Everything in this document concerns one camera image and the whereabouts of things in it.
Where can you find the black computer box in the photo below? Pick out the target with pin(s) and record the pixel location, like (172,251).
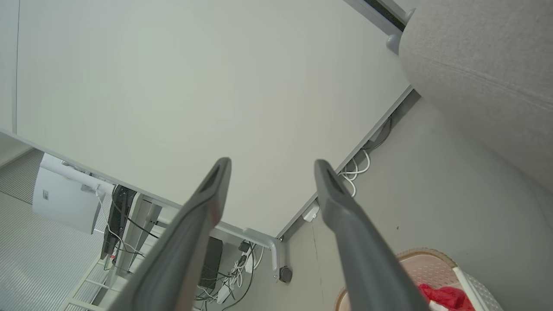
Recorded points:
(211,263)

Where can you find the white power strip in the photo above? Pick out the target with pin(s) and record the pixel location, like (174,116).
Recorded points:
(225,293)

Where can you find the small white wall adapter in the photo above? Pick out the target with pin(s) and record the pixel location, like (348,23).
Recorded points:
(311,212)

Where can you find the grey metal partition foot bracket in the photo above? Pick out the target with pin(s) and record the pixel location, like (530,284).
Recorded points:
(268,242)

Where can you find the white frame rail with foot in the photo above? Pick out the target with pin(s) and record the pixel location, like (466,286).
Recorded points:
(380,15)

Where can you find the beige perforated plastic laundry basket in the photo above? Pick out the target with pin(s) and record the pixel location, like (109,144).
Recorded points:
(430,268)

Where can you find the red garment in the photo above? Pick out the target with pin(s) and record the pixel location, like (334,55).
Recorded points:
(449,298)

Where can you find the white metal rack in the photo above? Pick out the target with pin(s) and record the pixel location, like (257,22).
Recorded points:
(86,291)

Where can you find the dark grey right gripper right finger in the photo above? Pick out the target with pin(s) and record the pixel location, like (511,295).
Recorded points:
(367,259)

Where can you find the grey desk leg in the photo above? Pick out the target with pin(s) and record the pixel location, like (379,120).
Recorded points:
(140,224)

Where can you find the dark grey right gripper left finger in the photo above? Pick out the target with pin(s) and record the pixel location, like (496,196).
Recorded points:
(181,242)

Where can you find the white box-shaped device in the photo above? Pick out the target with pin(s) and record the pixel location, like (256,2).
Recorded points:
(65,203)

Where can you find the large white partition panel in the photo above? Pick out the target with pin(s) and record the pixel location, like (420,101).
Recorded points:
(173,86)

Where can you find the black round levelling foot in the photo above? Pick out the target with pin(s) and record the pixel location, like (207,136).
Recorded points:
(285,274)

